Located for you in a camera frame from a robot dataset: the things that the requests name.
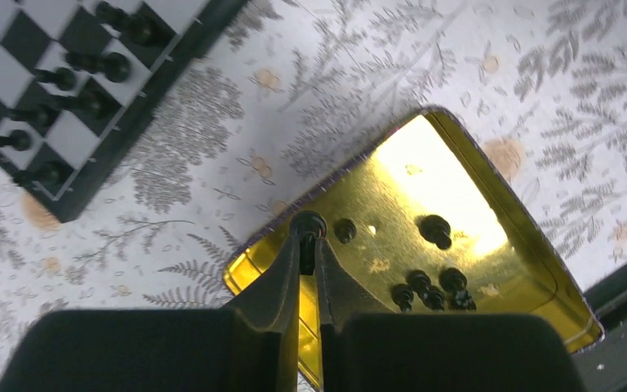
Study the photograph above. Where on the black chess pieces in tray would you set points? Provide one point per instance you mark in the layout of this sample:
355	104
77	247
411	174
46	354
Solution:
391	264

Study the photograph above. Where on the black white chess board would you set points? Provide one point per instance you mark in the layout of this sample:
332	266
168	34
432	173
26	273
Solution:
35	35

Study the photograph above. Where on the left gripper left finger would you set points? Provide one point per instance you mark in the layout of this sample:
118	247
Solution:
183	351

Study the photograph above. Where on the floral patterned table mat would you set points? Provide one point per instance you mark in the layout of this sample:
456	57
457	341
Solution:
540	85

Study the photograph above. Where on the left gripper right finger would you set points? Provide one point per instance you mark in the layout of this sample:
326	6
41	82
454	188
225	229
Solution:
366	347

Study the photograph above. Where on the black chess piece lying in tray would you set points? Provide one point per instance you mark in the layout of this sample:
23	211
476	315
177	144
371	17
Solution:
436	230

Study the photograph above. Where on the black chess piece on board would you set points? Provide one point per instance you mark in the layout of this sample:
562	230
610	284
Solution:
139	28
18	139
90	102
113	65
48	173

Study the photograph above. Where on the black chess pawn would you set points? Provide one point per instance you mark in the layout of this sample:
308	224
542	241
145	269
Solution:
308	227

